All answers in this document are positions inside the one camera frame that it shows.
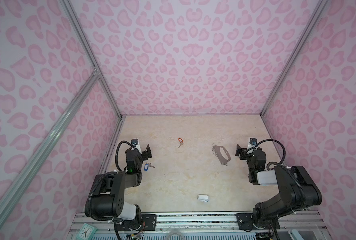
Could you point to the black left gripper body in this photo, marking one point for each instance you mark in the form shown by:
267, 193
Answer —
146, 153

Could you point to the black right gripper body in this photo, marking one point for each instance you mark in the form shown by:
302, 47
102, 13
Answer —
243, 152

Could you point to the red tagged key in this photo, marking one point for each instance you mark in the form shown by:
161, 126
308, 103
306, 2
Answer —
181, 142

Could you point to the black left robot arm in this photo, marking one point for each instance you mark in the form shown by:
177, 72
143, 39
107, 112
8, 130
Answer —
106, 200

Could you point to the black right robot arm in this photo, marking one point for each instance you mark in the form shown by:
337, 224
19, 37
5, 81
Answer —
297, 190

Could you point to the blue tagged key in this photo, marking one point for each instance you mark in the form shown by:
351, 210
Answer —
148, 166

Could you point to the small white plastic object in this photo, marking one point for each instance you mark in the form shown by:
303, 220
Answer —
203, 198

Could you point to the teal alarm clock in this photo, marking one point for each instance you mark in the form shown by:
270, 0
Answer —
86, 232

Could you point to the teal box corner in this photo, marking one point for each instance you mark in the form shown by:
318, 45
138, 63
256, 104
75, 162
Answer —
295, 235

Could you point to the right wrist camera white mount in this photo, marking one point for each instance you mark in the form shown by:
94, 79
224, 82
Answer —
252, 143

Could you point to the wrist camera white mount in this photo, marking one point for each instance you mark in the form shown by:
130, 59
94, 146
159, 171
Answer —
252, 143
136, 145

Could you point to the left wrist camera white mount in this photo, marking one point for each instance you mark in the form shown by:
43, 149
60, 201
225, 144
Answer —
136, 145

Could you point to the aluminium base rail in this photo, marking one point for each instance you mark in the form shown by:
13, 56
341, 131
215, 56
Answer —
224, 226

